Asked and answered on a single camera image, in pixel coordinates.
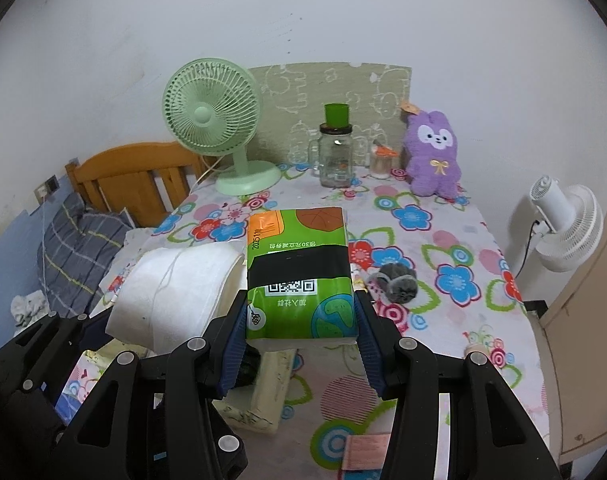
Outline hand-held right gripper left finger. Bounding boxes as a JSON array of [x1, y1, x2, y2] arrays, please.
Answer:
[[48, 304, 249, 480]]

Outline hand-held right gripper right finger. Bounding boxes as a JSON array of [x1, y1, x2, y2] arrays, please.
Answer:
[[353, 292, 561, 480]]

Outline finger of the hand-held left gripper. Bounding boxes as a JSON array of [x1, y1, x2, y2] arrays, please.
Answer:
[[14, 310, 112, 396]]

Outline yellow printed fabric box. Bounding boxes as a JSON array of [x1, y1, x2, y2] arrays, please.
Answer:
[[81, 347, 298, 436]]

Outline white towel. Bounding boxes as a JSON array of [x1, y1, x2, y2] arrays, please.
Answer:
[[105, 241, 247, 358]]

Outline pink face mask pack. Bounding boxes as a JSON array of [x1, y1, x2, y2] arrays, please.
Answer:
[[342, 434, 391, 476]]

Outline green tissue pack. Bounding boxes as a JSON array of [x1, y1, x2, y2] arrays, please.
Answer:
[[244, 206, 360, 351]]

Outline white crumpled cloth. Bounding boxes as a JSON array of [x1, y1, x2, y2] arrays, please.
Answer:
[[11, 291, 48, 328]]

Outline plaid grey blanket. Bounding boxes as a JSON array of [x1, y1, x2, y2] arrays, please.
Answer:
[[38, 192, 134, 318]]

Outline wooden chair back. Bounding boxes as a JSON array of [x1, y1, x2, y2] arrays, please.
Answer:
[[65, 141, 219, 228]]

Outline small jar orange lid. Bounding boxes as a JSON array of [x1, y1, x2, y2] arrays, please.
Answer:
[[368, 137, 399, 181]]

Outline purple plush bunny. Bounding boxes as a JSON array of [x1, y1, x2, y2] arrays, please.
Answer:
[[399, 101, 465, 198]]

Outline glass mug jar green lid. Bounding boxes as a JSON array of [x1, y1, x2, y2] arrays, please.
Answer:
[[308, 103, 369, 189]]

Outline beige door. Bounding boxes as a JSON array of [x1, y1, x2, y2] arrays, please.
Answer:
[[538, 185, 607, 471]]

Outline white floor fan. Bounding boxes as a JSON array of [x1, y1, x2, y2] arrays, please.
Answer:
[[528, 175, 604, 273]]

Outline green desk fan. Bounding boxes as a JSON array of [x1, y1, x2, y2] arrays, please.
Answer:
[[162, 58, 283, 196]]

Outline green printed board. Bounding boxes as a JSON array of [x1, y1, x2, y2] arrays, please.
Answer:
[[247, 61, 413, 171]]

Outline white charging cable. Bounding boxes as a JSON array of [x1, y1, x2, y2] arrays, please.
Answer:
[[38, 202, 50, 293]]

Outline wall socket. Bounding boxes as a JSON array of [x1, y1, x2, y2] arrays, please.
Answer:
[[34, 175, 60, 204]]

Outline black fan cable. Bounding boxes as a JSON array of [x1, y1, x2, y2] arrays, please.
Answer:
[[513, 216, 545, 281]]

